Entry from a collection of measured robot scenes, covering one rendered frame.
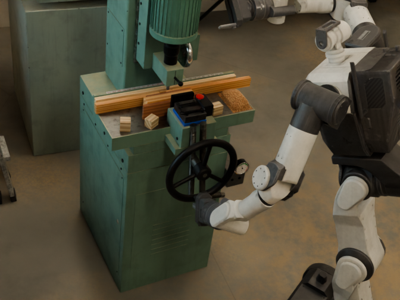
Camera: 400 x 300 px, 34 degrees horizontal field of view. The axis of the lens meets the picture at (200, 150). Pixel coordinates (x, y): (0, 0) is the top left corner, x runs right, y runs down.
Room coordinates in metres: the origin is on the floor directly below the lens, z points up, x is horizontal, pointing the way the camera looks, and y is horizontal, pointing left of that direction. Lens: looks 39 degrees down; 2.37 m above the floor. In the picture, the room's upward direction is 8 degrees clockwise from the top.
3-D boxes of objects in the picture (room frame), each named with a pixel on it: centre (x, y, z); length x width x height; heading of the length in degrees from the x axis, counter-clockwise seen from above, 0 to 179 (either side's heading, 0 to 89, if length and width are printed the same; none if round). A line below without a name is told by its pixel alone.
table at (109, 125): (2.03, 0.09, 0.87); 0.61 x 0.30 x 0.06; 121
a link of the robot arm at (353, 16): (2.22, -0.49, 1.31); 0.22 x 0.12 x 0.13; 8
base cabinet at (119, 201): (2.22, 0.22, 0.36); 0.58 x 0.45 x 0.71; 31
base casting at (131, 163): (2.22, 0.22, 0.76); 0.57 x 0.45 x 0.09; 31
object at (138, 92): (2.14, 0.16, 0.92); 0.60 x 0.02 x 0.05; 121
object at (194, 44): (2.36, 0.12, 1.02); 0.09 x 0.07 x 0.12; 121
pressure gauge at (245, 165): (2.07, -0.17, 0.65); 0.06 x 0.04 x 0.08; 121
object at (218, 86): (2.14, 0.12, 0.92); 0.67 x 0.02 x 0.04; 121
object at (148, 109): (2.03, 0.13, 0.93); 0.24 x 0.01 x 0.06; 121
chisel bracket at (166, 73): (2.13, 0.17, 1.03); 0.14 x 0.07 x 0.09; 31
